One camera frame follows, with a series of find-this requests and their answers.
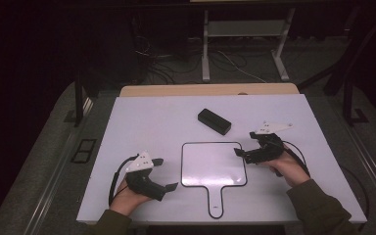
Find black whiteboard eraser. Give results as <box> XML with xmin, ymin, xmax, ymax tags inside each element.
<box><xmin>197</xmin><ymin>108</ymin><xmax>233</xmax><ymax>137</ymax></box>

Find black floor cables bundle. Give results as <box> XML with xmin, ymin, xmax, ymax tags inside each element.
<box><xmin>132</xmin><ymin>32</ymin><xmax>204</xmax><ymax>86</ymax></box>

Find black metal stand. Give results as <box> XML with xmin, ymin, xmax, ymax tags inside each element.
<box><xmin>296</xmin><ymin>6</ymin><xmax>376</xmax><ymax>127</ymax></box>
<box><xmin>73</xmin><ymin>70</ymin><xmax>95</xmax><ymax>128</ymax></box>

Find light wooden table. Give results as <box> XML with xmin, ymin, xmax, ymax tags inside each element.
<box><xmin>119</xmin><ymin>82</ymin><xmax>301</xmax><ymax>98</ymax></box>

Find small handheld whiteboard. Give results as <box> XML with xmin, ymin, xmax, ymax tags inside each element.
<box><xmin>179</xmin><ymin>140</ymin><xmax>248</xmax><ymax>220</ymax></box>

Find person's left hand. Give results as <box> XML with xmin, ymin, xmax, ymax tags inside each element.
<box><xmin>109</xmin><ymin>177</ymin><xmax>151</xmax><ymax>217</ymax></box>

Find white floor cable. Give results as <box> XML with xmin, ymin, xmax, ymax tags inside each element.
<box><xmin>215</xmin><ymin>48</ymin><xmax>269</xmax><ymax>84</ymax></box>

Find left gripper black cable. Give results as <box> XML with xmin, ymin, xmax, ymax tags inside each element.
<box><xmin>108</xmin><ymin>152</ymin><xmax>142</xmax><ymax>207</ymax></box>

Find white metal stand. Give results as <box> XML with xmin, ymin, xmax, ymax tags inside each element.
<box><xmin>201</xmin><ymin>7</ymin><xmax>297</xmax><ymax>83</ymax></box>

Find person's right hand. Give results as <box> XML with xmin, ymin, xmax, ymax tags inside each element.
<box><xmin>266</xmin><ymin>150</ymin><xmax>311</xmax><ymax>188</ymax></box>

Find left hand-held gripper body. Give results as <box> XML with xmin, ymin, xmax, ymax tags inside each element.
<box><xmin>124</xmin><ymin>150</ymin><xmax>168</xmax><ymax>203</ymax></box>

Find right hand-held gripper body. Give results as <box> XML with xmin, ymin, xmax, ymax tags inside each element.
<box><xmin>246</xmin><ymin>120</ymin><xmax>294</xmax><ymax>165</ymax></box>

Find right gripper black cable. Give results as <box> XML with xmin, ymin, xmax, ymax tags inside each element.
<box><xmin>281</xmin><ymin>139</ymin><xmax>311</xmax><ymax>179</ymax></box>

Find thin black cable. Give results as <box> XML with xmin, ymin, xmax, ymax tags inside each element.
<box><xmin>338</xmin><ymin>164</ymin><xmax>371</xmax><ymax>232</ymax></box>

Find white tabletop board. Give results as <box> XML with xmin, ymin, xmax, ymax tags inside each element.
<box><xmin>75</xmin><ymin>93</ymin><xmax>368</xmax><ymax>226</ymax></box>

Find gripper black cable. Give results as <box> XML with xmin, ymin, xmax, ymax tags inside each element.
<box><xmin>281</xmin><ymin>139</ymin><xmax>311</xmax><ymax>179</ymax></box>
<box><xmin>108</xmin><ymin>152</ymin><xmax>142</xmax><ymax>207</ymax></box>

